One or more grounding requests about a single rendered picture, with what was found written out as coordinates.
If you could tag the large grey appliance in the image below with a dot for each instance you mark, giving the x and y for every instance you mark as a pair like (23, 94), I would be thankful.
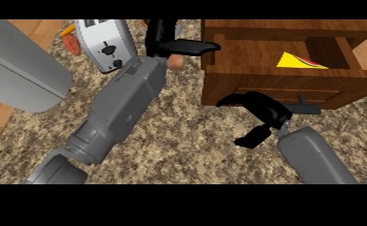
(29, 74)

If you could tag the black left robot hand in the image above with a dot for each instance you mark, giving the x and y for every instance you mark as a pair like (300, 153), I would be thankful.
(162, 39)

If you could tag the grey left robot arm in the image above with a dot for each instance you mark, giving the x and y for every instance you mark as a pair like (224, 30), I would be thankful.
(127, 100)

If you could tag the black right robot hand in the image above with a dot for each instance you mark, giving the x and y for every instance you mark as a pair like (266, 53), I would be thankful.
(267, 108)

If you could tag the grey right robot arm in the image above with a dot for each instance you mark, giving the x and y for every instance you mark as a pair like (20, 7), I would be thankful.
(316, 158)

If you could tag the orange vegetable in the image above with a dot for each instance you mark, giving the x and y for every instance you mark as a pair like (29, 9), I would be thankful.
(68, 30)

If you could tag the red vegetable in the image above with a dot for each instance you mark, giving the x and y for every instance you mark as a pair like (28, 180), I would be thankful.
(73, 44)

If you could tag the yellow watermelon slice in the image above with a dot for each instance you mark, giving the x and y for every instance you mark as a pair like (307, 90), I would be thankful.
(294, 62)

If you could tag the brown wooden cabinet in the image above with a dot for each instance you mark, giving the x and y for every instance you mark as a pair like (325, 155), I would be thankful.
(258, 50)

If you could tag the silver toaster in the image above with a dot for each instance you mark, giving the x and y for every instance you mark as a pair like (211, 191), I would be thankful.
(108, 44)

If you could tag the tan cup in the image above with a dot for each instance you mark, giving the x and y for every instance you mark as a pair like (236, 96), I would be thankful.
(176, 63)

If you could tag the brown wooden drawer front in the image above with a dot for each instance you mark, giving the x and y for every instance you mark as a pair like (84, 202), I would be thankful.
(224, 86)

